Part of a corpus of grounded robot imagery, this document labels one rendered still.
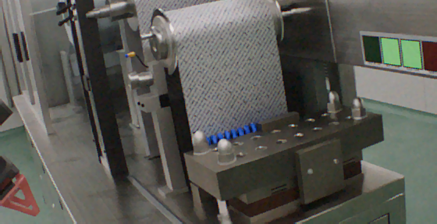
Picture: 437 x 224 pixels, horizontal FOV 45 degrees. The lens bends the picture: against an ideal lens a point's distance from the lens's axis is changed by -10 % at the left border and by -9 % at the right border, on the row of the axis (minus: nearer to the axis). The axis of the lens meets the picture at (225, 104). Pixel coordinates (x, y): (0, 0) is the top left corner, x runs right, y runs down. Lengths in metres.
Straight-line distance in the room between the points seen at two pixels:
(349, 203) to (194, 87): 0.40
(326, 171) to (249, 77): 0.28
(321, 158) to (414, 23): 0.33
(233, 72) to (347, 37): 0.26
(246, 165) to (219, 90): 0.23
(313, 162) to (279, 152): 0.07
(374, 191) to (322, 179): 0.12
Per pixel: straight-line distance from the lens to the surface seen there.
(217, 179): 1.05
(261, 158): 1.08
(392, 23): 1.09
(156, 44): 1.23
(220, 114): 1.25
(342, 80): 1.57
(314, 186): 1.14
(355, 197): 1.17
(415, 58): 1.05
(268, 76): 1.29
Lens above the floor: 1.39
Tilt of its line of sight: 14 degrees down
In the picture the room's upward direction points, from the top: 10 degrees counter-clockwise
